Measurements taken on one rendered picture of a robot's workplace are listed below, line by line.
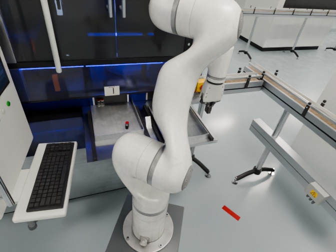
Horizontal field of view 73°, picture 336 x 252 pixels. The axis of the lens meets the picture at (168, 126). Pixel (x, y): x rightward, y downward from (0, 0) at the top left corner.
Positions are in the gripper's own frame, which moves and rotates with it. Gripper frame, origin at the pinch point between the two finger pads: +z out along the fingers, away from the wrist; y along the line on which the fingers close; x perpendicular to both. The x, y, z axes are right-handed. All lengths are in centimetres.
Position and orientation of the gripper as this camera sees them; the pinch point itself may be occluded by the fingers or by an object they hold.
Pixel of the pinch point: (208, 108)
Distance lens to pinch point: 112.4
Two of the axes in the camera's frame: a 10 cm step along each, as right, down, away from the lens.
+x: 3.3, 6.1, -7.2
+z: -0.9, 7.8, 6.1
